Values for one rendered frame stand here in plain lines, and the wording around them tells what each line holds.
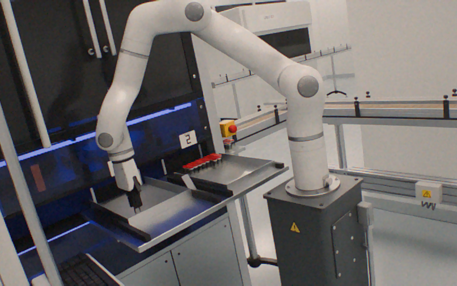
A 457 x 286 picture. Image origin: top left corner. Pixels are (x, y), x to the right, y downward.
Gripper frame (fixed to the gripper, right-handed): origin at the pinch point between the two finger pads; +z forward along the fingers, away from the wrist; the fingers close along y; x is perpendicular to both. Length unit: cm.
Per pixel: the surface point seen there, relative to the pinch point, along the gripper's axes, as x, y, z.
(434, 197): 127, 50, 47
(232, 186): 30.1, 16.3, 4.5
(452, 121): 130, 59, 8
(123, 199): 4.8, -21.3, 5.2
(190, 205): 14.9, 10.3, 6.2
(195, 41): 56, -20, -49
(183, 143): 37.9, -20.3, -7.5
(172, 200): 10.9, 5.4, 3.6
